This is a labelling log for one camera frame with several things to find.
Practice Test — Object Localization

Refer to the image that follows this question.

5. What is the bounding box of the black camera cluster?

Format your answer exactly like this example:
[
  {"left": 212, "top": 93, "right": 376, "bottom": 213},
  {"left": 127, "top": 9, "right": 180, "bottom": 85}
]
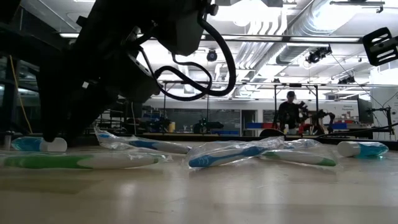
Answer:
[{"left": 305, "top": 45, "right": 333, "bottom": 65}]

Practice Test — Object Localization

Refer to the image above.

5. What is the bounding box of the black box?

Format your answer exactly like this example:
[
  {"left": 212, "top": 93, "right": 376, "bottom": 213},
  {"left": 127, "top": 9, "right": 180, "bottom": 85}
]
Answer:
[{"left": 123, "top": 99, "right": 144, "bottom": 119}]

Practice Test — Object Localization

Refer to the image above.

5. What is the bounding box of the silver ventilation duct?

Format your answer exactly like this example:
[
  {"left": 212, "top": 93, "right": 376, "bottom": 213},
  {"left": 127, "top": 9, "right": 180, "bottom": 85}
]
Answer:
[{"left": 275, "top": 0, "right": 346, "bottom": 65}]

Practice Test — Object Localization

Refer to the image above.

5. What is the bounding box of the black workstation frame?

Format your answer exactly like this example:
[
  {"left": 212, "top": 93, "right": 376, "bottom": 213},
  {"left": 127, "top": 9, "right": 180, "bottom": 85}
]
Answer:
[
  {"left": 162, "top": 80, "right": 211, "bottom": 135},
  {"left": 273, "top": 82, "right": 320, "bottom": 135}
]

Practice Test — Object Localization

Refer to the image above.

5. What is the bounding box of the person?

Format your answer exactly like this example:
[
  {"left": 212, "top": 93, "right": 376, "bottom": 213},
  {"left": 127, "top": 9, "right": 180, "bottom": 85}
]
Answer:
[{"left": 273, "top": 90, "right": 307, "bottom": 135}]

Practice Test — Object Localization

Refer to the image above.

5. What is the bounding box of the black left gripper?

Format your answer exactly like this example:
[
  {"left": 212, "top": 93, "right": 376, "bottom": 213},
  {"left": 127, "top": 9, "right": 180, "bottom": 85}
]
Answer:
[{"left": 37, "top": 26, "right": 163, "bottom": 144}]

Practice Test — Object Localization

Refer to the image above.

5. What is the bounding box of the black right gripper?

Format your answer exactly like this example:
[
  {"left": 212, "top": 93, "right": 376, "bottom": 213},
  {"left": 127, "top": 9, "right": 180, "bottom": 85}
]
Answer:
[{"left": 362, "top": 27, "right": 398, "bottom": 67}]

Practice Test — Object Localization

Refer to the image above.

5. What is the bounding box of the black aluminium table frame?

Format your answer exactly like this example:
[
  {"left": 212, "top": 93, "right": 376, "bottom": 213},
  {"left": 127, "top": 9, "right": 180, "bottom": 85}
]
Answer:
[{"left": 136, "top": 132, "right": 398, "bottom": 152}]

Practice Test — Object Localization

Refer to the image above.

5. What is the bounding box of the black arched frame handle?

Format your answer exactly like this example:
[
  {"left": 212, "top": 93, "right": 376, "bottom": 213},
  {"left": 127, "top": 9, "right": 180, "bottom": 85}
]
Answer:
[{"left": 259, "top": 128, "right": 286, "bottom": 138}]

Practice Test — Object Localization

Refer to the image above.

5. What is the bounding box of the small silver metal post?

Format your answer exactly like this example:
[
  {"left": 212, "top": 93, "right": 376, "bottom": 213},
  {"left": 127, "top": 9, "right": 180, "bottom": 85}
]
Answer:
[{"left": 2, "top": 130, "right": 14, "bottom": 152}]

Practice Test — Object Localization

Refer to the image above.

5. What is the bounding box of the black computer monitor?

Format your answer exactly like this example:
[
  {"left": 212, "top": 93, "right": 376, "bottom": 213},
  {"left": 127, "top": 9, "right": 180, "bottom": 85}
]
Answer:
[{"left": 356, "top": 98, "right": 374, "bottom": 124}]

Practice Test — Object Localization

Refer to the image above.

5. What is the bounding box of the long light strip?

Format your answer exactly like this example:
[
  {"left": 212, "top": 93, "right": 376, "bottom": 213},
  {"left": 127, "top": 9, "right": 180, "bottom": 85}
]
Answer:
[{"left": 200, "top": 32, "right": 363, "bottom": 43}]

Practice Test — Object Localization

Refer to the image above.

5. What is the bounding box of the yellow extension cable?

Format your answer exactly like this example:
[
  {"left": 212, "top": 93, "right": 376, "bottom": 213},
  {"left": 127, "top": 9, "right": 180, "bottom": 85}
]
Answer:
[{"left": 8, "top": 55, "right": 34, "bottom": 134}]

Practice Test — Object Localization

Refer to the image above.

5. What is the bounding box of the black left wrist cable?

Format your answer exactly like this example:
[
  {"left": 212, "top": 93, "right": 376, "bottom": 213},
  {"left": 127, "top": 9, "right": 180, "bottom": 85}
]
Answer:
[{"left": 136, "top": 4, "right": 237, "bottom": 102}]

